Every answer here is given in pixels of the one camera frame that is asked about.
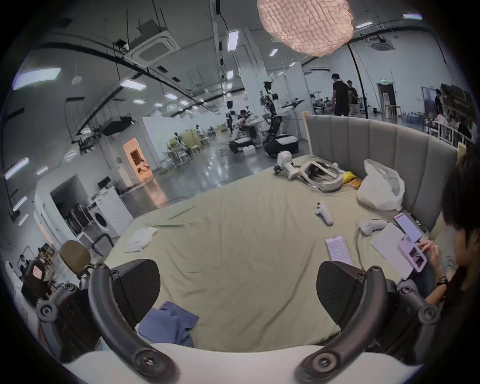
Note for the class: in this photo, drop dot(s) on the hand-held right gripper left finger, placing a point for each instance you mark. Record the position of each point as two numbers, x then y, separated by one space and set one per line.
108 322

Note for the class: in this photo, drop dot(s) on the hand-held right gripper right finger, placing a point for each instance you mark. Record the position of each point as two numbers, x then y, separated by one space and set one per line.
369 311

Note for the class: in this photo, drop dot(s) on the dark blue garment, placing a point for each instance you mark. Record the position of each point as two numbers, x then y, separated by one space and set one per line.
168 324

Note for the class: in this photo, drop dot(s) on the phone with pale screen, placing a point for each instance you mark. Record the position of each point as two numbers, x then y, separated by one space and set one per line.
338 251

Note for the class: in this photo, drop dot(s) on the white paper sheet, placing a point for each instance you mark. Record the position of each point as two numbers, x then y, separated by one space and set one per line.
390 243

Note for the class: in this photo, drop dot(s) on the beige office chair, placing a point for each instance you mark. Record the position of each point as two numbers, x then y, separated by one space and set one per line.
75 257

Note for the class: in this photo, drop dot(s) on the black office chair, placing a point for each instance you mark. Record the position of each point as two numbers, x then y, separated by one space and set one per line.
35 281

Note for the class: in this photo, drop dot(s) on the white hand controller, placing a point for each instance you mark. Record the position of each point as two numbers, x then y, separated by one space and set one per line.
371 226
324 215

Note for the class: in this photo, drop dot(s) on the white cloth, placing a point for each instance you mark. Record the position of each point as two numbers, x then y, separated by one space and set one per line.
141 239

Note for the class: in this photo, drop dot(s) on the phone with red-topped screen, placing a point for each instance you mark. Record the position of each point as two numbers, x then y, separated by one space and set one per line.
408 227

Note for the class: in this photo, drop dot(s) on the white washing machine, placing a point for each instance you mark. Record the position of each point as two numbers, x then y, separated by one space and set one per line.
107 215

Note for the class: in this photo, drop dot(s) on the white plastic bag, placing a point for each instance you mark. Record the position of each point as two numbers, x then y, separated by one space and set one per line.
382 187

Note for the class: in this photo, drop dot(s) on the yellow packet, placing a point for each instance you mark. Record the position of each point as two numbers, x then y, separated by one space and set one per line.
352 179

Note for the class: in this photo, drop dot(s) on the white headset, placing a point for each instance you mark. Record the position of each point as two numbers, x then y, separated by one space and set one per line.
324 176

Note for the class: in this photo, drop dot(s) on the bed with pale green sheet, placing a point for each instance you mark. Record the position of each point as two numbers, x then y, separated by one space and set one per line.
243 243

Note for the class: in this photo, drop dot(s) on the grey padded headboard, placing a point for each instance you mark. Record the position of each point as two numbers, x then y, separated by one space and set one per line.
393 150

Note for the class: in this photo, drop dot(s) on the spare white hand-held gripper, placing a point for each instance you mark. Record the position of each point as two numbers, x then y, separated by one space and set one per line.
287 165

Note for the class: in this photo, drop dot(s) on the black and white robot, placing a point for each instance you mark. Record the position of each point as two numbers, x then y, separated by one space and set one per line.
275 138
240 140

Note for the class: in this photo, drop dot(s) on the floor lamp with pale shade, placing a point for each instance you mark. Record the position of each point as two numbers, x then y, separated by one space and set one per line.
307 22

